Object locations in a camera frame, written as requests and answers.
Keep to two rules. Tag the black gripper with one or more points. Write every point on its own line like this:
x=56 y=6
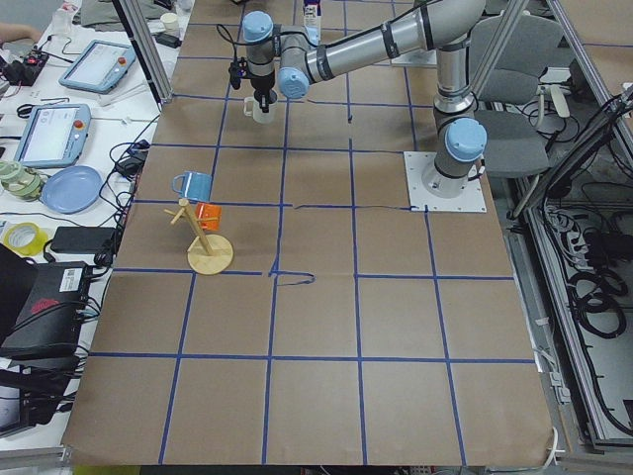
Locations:
x=260 y=84

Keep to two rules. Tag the grey ceramic mug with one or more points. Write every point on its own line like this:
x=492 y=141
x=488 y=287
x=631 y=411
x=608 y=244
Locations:
x=252 y=109

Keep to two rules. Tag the whole milk carton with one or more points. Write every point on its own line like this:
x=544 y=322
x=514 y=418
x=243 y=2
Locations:
x=312 y=19

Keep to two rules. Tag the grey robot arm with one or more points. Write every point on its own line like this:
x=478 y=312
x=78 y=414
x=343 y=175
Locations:
x=287 y=59

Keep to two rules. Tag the paper cup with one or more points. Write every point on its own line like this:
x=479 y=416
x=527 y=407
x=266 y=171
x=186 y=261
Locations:
x=170 y=23

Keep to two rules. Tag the blue mug on tree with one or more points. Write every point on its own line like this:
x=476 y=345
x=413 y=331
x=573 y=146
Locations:
x=193 y=185

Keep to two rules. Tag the orange mug on tree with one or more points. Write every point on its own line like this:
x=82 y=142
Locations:
x=208 y=216

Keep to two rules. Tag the wooden mug tree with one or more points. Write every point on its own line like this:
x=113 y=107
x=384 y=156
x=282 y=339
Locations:
x=208 y=253

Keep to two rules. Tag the far blue teach pendant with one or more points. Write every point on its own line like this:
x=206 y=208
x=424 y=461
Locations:
x=99 y=68

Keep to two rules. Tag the blue teach pendant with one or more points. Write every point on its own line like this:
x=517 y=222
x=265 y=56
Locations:
x=54 y=136
x=99 y=68

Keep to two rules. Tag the near blue teach pendant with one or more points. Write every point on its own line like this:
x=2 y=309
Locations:
x=54 y=136

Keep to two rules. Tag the blue plate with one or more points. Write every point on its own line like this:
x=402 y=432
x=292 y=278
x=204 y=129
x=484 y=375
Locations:
x=73 y=189

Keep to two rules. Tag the black power adapter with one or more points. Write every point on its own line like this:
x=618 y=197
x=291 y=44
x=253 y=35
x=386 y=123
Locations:
x=81 y=239

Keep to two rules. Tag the grey office chair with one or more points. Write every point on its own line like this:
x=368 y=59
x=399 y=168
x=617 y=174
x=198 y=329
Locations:
x=514 y=148

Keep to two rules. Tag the green tape rolls stack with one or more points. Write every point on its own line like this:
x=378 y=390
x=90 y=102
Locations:
x=20 y=181

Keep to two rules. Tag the yellow tape roll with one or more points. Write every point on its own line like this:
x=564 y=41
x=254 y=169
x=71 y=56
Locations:
x=27 y=239

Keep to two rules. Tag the black computer box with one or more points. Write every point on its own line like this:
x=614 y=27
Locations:
x=40 y=306

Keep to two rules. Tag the aluminium frame post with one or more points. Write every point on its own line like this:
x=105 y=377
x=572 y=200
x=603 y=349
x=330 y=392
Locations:
x=137 y=30

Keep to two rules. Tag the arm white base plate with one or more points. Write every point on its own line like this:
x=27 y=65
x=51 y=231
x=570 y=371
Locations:
x=429 y=191
x=416 y=58

